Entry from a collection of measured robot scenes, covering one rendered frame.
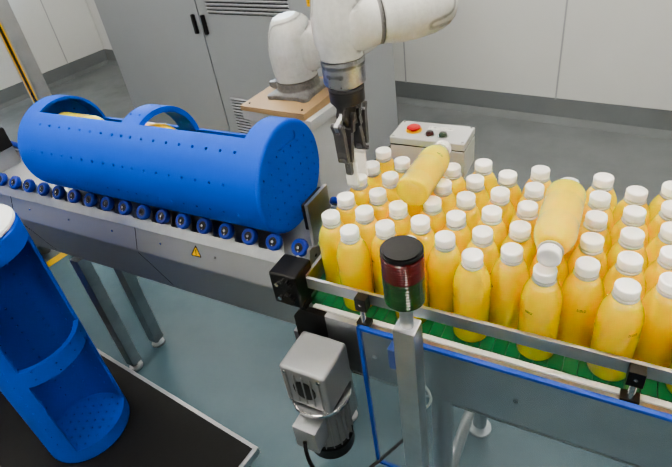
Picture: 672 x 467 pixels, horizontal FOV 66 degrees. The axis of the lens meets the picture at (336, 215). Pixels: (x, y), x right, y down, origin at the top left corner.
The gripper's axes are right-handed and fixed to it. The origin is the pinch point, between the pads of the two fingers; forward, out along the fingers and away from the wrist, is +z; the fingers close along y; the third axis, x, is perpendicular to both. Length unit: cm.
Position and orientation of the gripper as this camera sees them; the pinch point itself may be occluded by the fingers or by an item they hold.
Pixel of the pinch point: (356, 168)
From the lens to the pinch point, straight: 119.9
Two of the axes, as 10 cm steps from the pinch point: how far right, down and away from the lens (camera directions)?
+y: -4.6, 5.6, -6.9
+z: 1.3, 8.1, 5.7
